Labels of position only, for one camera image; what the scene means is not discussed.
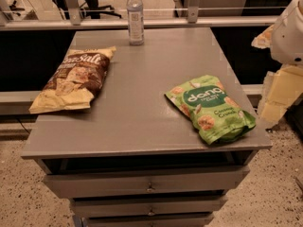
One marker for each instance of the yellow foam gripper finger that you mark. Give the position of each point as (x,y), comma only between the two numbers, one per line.
(263,40)
(280,90)

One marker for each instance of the brown sea salt chip bag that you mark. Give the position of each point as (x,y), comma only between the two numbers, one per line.
(76,82)

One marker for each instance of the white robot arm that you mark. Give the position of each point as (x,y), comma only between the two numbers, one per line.
(285,41)

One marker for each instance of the green coconut crunch snack bag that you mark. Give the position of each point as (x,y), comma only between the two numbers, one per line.
(213,113)

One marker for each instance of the top grey drawer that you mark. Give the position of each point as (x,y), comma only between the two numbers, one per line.
(146,182)

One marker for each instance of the grey drawer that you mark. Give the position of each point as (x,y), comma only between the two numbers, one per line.
(146,182)
(148,206)
(180,220)

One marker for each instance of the clear plastic water bottle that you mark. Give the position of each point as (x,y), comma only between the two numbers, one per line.
(135,22)

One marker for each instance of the grey drawer cabinet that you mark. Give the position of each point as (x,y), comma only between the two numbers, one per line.
(131,126)

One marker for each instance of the middle grey drawer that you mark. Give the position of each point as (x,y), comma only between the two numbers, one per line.
(148,206)

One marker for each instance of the bottom grey drawer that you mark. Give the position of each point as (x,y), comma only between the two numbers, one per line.
(180,220)

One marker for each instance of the metal railing frame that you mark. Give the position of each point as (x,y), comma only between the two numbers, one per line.
(44,14)

